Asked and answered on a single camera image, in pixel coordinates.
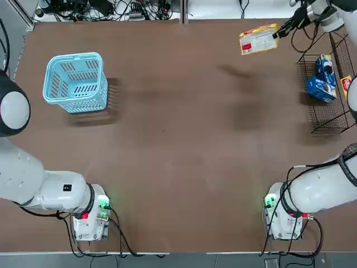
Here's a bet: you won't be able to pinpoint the yellow nabati wafer box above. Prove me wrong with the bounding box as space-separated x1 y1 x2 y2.
239 23 279 56
340 74 354 99

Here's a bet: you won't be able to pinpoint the blue cookie box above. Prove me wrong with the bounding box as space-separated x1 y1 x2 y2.
315 54 337 86
305 76 337 104

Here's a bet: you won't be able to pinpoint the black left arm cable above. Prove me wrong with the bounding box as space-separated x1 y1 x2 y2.
0 18 11 73

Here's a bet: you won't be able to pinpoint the tangled black cables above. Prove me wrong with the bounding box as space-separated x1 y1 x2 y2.
36 0 180 22

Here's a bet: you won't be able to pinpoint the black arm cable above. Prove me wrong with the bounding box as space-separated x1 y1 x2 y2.
278 16 349 196
0 18 11 73

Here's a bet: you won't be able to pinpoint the aluminium camera post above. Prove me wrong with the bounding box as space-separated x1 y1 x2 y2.
180 0 190 25

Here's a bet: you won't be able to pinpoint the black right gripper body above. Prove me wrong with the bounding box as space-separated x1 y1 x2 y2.
287 6 311 30

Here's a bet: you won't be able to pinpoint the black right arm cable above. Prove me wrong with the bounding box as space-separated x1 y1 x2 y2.
278 16 349 196

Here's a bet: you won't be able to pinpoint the black wire shelf rack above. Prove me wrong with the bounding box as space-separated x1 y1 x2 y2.
295 32 353 134

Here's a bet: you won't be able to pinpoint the black base cable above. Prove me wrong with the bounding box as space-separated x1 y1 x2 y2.
105 205 170 258

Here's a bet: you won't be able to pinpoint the light blue plastic basket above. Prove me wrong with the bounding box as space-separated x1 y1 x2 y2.
42 52 109 114

